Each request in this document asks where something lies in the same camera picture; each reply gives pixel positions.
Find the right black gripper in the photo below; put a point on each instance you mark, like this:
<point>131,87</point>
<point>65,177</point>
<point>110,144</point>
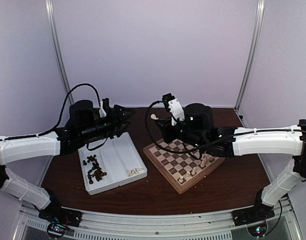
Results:
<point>165,129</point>

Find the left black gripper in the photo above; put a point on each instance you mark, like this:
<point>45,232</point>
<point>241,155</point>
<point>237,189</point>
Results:
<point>120,118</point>

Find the light chess queen piece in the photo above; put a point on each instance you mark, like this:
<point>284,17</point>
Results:
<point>193,172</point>

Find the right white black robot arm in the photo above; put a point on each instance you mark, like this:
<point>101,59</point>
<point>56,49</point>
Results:
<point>194,125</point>

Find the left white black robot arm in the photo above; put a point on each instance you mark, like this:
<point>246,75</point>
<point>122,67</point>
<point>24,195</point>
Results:
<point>86,124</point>

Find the wooden chess board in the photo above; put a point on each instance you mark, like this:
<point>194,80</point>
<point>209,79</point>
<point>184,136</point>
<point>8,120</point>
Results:
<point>173,165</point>

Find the pile of light chess pieces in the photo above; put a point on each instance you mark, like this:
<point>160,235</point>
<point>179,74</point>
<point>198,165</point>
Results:
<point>135,172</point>

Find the pile of dark chess pieces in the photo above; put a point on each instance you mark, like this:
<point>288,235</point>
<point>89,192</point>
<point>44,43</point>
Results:
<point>95,171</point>

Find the left controller board with LEDs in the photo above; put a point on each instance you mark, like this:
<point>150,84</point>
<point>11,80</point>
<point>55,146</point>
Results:
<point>55,231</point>

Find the controller board with leds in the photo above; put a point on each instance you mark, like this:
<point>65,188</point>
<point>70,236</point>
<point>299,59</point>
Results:
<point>257,231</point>
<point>55,231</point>

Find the right controller board with LEDs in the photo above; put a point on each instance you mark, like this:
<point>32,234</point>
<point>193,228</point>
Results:
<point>257,231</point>

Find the white plastic compartment tray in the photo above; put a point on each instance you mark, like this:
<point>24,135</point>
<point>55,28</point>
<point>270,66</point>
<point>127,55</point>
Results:
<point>114,157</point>

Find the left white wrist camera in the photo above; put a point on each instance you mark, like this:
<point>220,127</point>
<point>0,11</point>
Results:
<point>104,107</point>

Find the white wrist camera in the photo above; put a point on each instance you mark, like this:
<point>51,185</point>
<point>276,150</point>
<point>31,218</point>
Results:
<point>104,107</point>
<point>173,106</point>

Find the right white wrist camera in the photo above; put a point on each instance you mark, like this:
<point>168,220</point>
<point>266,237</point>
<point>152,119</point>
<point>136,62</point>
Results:
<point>173,106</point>

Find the front aluminium frame rail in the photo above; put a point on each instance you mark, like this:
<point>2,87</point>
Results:
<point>218,225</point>

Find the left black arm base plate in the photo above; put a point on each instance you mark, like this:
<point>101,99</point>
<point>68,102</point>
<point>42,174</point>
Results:
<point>65,217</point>

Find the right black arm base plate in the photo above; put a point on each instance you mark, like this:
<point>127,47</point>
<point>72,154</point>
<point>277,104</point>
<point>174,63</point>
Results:
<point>251,215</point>

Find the left aluminium frame post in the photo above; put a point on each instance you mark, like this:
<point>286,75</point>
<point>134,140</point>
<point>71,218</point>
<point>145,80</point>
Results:
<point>58,54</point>

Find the aluminium frame post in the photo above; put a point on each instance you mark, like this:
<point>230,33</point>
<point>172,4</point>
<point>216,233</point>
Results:
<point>257,29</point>
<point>58,54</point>

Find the right aluminium frame post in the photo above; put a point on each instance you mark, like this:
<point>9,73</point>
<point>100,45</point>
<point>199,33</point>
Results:
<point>257,29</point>

